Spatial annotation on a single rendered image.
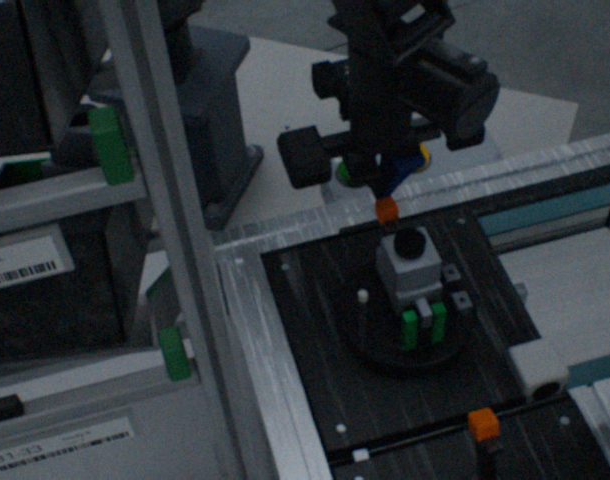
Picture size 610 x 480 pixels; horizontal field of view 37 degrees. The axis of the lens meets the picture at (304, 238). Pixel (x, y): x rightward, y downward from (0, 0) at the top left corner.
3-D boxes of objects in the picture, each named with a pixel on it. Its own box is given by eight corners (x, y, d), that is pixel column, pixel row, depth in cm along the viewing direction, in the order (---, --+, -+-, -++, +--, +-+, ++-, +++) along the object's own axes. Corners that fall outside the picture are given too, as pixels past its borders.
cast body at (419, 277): (375, 266, 91) (375, 220, 86) (417, 255, 92) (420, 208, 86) (404, 334, 86) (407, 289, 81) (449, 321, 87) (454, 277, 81)
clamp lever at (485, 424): (472, 479, 80) (466, 411, 76) (493, 473, 80) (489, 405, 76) (489, 508, 77) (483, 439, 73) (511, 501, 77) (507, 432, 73)
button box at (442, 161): (320, 194, 114) (317, 159, 110) (478, 154, 117) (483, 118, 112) (336, 235, 110) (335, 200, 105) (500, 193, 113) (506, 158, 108)
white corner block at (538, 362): (501, 368, 92) (506, 346, 89) (544, 356, 92) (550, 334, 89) (521, 408, 89) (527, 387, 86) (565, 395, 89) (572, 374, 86)
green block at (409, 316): (400, 341, 90) (401, 312, 86) (412, 338, 90) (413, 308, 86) (404, 351, 89) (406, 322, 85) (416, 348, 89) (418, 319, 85)
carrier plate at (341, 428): (264, 269, 101) (262, 256, 100) (469, 216, 104) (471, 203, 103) (327, 463, 86) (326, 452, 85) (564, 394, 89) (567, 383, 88)
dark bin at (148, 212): (9, 188, 78) (-12, 104, 75) (163, 171, 79) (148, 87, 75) (-97, 373, 53) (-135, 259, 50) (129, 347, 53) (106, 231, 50)
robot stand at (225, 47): (169, 131, 129) (142, 14, 113) (266, 154, 125) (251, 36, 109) (120, 206, 120) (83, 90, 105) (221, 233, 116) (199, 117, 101)
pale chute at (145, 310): (66, 306, 95) (60, 263, 94) (193, 291, 95) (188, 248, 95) (-21, 371, 67) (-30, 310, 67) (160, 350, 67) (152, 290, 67)
